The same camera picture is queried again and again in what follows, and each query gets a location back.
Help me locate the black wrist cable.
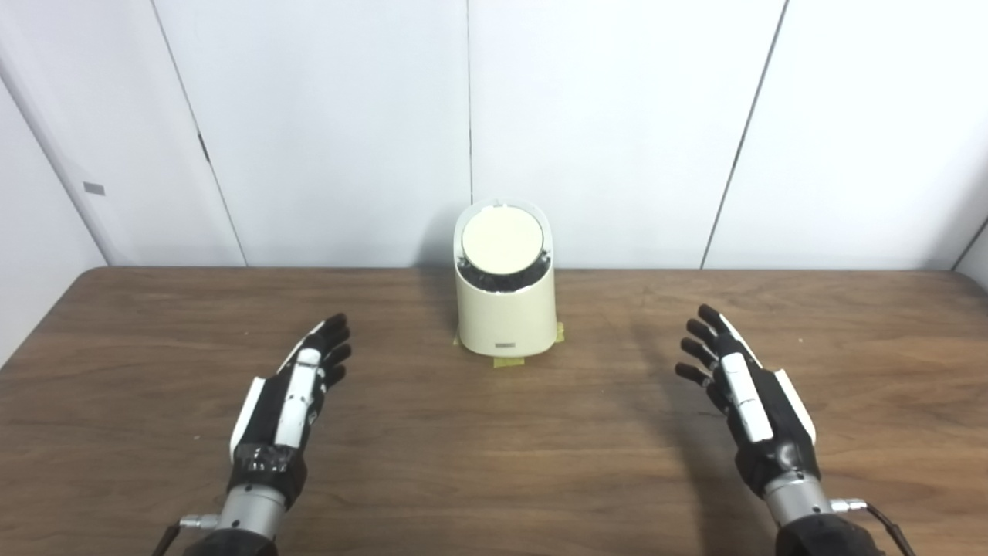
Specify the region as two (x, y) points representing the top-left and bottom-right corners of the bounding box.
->
(830, 498), (919, 556)
(151, 514), (221, 556)

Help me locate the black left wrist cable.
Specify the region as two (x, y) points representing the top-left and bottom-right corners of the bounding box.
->
(151, 514), (221, 556)

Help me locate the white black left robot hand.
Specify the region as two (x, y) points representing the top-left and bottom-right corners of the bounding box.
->
(229, 313), (354, 510)

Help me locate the cream round bin lid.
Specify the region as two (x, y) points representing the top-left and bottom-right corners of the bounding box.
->
(462, 205), (543, 275)

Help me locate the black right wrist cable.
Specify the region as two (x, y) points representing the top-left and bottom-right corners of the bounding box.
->
(830, 498), (919, 556)

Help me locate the cream-colored bin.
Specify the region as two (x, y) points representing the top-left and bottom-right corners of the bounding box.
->
(453, 199), (557, 358)

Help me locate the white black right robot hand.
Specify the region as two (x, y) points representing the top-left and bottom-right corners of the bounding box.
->
(675, 304), (821, 499)

